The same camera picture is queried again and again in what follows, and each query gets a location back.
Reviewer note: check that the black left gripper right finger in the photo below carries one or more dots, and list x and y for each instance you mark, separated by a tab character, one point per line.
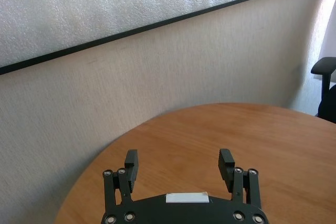
226	171

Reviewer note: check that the black office chair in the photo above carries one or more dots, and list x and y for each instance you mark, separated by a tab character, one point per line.
325	64

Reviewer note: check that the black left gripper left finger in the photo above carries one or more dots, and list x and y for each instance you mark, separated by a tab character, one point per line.
131	171

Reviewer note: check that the black wall rail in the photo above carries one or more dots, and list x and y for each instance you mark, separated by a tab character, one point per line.
168	20

